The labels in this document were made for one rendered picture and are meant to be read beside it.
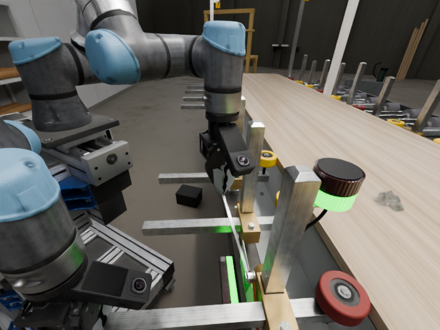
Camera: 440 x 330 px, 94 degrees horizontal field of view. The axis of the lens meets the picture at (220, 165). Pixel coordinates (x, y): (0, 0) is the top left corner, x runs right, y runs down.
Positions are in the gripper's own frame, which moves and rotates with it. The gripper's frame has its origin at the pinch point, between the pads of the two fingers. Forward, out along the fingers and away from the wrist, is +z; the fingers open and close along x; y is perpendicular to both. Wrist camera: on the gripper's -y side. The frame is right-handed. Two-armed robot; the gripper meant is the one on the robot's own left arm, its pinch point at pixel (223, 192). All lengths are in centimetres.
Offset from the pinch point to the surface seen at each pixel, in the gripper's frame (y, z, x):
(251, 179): 1.2, -0.8, -8.8
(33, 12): 386, -61, 107
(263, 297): -22.2, 7.8, 1.9
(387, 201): -16.8, 4.2, -42.4
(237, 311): -21.9, 8.8, 7.3
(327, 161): -20.5, -18.9, -5.3
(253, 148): 1.3, -10.0, -8.5
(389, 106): 63, 11, -187
